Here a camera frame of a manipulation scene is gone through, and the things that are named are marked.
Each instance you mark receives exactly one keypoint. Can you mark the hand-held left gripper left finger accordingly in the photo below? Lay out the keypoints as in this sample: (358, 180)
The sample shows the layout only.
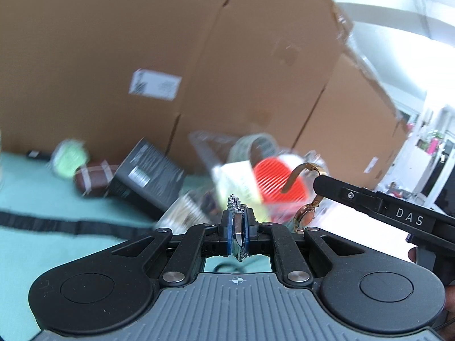
(229, 232)

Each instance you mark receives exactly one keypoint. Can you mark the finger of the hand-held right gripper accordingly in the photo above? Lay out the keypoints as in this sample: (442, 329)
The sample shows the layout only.
(341, 191)

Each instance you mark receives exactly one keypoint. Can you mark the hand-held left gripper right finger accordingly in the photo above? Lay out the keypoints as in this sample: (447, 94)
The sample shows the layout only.
(247, 232)

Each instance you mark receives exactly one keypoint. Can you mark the silver metal watch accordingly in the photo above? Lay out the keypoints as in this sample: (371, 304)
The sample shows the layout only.
(237, 238)

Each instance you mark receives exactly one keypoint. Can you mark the rose gold watch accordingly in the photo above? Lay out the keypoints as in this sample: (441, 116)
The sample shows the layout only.
(304, 218)

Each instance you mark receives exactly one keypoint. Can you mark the clear plastic container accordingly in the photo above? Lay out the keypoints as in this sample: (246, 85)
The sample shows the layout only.
(202, 145)

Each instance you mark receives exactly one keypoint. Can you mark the black cardboard box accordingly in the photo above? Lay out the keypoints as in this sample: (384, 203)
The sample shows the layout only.
(149, 174)

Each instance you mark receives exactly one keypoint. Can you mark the green label plastic bottle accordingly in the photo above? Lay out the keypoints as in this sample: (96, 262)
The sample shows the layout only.
(67, 158)

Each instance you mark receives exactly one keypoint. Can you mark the teal cloth desktop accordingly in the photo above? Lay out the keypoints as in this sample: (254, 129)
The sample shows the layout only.
(35, 199)

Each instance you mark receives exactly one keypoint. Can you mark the person's right hand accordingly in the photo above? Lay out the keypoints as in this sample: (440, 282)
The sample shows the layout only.
(450, 305)

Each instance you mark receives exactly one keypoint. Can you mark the small white shipping label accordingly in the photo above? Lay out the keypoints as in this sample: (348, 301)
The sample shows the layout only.
(371, 165)

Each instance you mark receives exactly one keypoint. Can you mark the white yellow paper packet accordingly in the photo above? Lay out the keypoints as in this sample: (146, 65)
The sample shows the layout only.
(236, 184)

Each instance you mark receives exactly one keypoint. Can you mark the red ribbed plastic holder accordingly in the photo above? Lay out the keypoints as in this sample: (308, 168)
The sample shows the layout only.
(273, 181)

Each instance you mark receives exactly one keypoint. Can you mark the white round object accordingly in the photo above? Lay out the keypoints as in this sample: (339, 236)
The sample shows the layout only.
(293, 158)

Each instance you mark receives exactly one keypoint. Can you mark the clear tape roll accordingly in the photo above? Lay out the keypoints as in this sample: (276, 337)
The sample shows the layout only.
(241, 145)

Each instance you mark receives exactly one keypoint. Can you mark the small brown football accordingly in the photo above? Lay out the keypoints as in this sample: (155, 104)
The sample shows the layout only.
(94, 179)

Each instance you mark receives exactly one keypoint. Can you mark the small black device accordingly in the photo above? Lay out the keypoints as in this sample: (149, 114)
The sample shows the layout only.
(37, 155)

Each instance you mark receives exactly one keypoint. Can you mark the large brown cardboard box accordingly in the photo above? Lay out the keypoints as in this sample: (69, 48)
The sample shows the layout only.
(106, 35)

